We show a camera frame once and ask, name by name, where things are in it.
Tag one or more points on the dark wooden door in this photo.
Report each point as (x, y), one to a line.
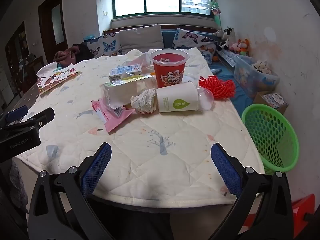
(48, 30)

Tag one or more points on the cardboard box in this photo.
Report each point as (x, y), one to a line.
(261, 101)

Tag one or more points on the orange fox plush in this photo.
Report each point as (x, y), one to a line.
(243, 45)

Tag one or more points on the black white cow plush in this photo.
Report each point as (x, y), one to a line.
(228, 38)

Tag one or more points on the white plastic bag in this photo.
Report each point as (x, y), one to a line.
(142, 60)

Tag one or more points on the pink plush toy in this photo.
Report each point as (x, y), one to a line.
(235, 47)

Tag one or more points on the grey patterned cloth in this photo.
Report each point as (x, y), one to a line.
(217, 70)

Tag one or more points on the dark wooden cabinet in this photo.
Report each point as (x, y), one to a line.
(22, 55)

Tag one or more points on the grey plush toy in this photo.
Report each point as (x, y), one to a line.
(218, 33)

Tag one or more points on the small orange ball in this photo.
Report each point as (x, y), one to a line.
(215, 59)

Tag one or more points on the red plastic stool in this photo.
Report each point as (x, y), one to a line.
(302, 205)

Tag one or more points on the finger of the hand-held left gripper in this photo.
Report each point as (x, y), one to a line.
(15, 113)
(42, 117)

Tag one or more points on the dark clothing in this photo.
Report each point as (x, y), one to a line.
(83, 51)

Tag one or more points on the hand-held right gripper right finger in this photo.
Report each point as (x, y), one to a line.
(225, 170)

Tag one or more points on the blue backrest cushion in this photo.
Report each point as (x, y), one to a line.
(168, 38)

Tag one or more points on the green pinwheel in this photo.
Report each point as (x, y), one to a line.
(215, 8)

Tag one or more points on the red foam fruit net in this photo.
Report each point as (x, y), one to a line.
(220, 87)

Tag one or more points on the pink packet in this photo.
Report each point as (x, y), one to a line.
(112, 122)

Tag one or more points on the patterned folded mat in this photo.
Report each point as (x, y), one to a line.
(227, 57)

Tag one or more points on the teal plastic item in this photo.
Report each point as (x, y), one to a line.
(88, 38)

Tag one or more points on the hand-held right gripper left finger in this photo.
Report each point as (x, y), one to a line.
(98, 167)

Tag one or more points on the cartoon picture book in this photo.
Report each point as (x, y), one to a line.
(55, 78)

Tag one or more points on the green plastic basket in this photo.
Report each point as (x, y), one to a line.
(287, 140)

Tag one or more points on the blue white milk carton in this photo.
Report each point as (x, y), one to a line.
(125, 70)

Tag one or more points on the cartoon printed booklet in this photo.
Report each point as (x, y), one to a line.
(275, 99)

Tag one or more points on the white paper cup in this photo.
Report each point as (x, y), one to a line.
(175, 97)

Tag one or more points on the pink clothing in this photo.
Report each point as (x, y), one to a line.
(63, 58)

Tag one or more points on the blue bed sheet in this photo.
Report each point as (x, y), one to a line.
(242, 97)

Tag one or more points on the crumpled white paper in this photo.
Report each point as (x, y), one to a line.
(143, 101)

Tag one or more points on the butterfly print pillow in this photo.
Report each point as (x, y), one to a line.
(105, 45)
(190, 37)
(208, 52)

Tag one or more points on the clear storage bin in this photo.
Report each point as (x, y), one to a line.
(245, 77)

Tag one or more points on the spotted cream cloth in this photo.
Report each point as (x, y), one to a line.
(261, 66)

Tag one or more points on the grey pillow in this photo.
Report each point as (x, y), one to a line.
(140, 38)

